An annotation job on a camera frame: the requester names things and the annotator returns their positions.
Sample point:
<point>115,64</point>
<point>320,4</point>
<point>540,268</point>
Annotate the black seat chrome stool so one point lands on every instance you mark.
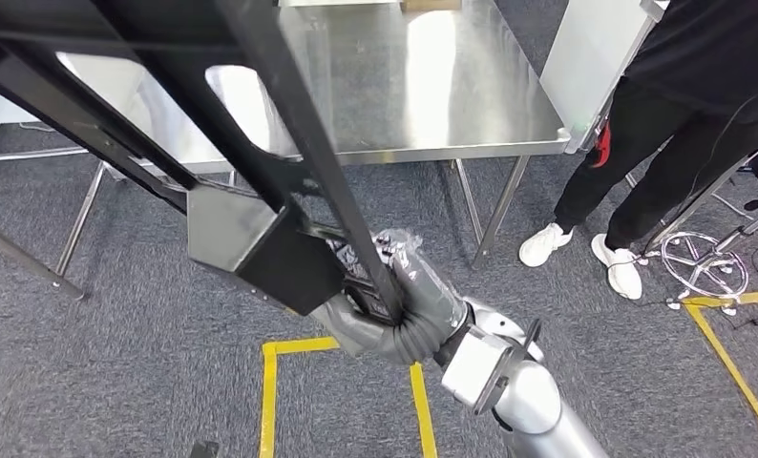
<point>705,272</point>

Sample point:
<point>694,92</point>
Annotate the grey robot foot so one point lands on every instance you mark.
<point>203,450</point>

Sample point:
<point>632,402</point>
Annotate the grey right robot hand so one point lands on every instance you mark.
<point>426,297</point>

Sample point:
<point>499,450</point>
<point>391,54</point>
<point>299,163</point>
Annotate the stainless steel workbench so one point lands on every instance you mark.
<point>448,76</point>

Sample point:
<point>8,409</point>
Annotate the person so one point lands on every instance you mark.
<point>701,63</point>

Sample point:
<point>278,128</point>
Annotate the long black plastic frame part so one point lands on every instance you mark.
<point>259,246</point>

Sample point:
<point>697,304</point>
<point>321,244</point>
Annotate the yellow floor tape square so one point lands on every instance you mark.
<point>268,404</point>

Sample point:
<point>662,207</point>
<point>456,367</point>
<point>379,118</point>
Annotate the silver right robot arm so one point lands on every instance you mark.
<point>534,404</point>

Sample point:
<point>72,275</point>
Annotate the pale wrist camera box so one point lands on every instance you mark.
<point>474,366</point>

